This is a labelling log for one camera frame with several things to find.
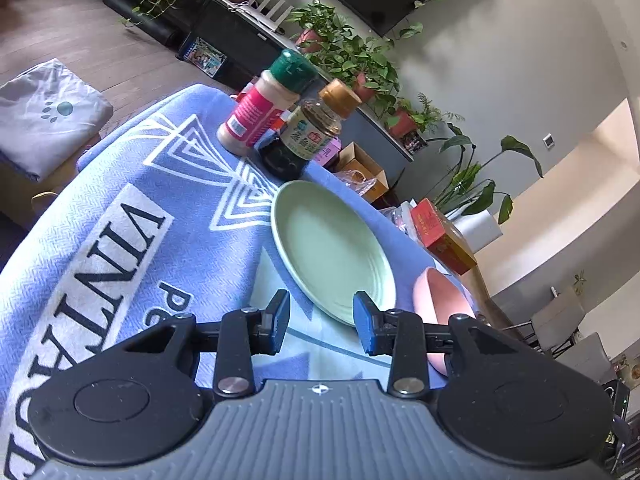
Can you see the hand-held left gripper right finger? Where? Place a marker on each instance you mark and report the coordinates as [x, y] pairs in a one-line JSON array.
[[362, 325]]

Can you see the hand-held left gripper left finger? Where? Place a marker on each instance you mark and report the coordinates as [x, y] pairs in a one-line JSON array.
[[281, 322]]

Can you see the pink bowl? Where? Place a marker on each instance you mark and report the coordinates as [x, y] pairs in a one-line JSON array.
[[440, 295]]

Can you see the green plate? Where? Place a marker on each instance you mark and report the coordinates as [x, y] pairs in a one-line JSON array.
[[325, 245]]

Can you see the red cardboard box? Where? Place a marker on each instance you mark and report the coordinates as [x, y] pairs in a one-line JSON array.
[[440, 232]]

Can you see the white air purifier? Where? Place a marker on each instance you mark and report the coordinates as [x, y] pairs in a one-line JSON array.
[[487, 230]]

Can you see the open brown cardboard box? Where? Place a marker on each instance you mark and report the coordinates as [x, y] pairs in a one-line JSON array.
[[362, 165]]

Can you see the pink bag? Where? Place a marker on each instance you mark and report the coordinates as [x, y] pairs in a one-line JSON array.
[[327, 153]]

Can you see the tall broad-leaf plant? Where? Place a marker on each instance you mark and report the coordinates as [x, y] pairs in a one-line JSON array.
[[480, 195]]

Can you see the brown-capped soy sauce bottle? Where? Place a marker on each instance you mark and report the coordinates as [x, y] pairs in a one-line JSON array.
[[305, 135]]

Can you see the small dark patterned pot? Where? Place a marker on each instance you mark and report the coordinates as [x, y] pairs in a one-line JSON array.
[[415, 142]]

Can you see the grey dining chair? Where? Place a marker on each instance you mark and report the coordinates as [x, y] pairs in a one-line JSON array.
[[555, 320], [587, 360]]

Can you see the green-lidded spice shaker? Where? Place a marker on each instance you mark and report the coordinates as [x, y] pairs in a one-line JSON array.
[[255, 110]]

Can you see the small distant plant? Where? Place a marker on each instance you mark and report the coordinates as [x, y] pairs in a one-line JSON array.
[[581, 282]]

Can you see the blue printed tablecloth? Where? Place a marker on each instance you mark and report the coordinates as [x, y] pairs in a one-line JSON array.
[[100, 170]]

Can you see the colourful printed box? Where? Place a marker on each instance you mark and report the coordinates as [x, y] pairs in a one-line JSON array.
[[202, 55]]

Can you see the tan low stool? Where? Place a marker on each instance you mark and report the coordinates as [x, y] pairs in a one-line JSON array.
[[30, 195]]

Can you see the trailing vine around television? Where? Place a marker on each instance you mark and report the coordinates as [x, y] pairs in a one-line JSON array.
[[411, 31]]

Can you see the grey paw-print cushion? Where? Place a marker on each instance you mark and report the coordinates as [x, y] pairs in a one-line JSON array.
[[50, 115]]

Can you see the white router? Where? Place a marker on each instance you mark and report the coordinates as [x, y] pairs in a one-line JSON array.
[[270, 7]]

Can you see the wall switch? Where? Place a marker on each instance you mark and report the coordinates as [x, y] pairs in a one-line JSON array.
[[548, 140]]

